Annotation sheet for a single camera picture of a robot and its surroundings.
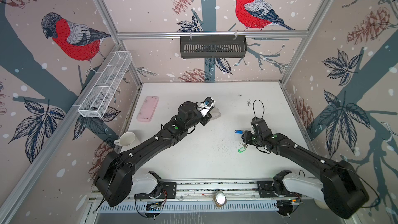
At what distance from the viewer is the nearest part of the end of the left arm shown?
59 centimetres

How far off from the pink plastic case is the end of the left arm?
45cm

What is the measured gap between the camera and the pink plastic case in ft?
3.29
